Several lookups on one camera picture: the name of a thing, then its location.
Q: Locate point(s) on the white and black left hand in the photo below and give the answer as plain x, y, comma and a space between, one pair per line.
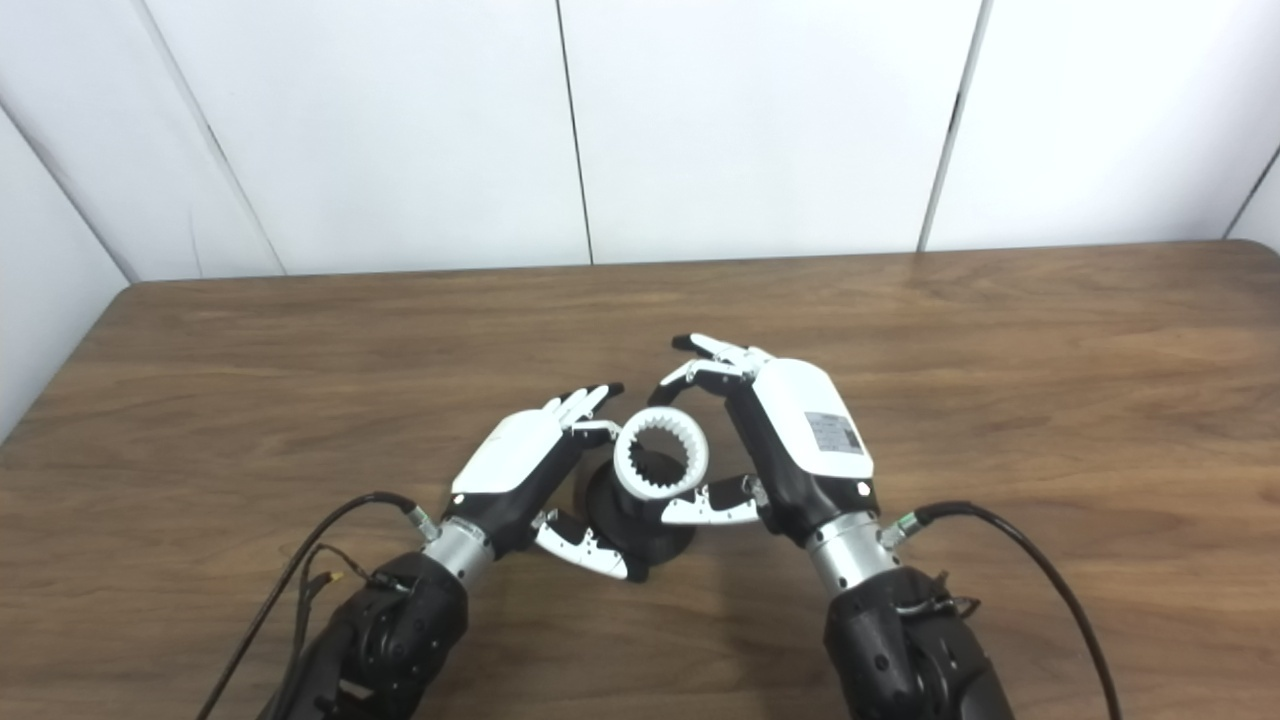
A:
510, 460

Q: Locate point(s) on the round black plastic part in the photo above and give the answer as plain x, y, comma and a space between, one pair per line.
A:
650, 535

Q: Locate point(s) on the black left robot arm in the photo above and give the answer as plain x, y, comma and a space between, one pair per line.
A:
400, 630

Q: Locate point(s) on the white and black right hand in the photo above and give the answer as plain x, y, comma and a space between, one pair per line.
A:
800, 440

